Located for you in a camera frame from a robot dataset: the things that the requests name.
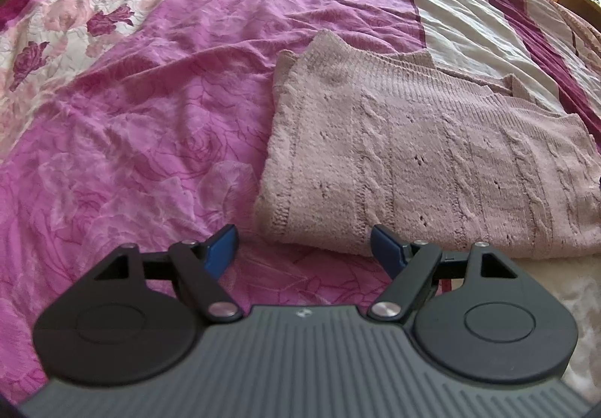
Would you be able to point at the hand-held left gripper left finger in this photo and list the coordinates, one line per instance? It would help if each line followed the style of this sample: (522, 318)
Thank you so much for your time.
(220, 249)

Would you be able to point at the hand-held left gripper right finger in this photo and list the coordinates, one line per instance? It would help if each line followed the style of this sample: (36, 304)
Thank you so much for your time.
(385, 253)

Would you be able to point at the purple floral bedspread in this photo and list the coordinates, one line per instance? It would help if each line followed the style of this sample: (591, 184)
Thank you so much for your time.
(141, 117)

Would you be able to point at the white fluffy cloth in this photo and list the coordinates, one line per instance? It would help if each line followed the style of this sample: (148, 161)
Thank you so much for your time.
(582, 305)

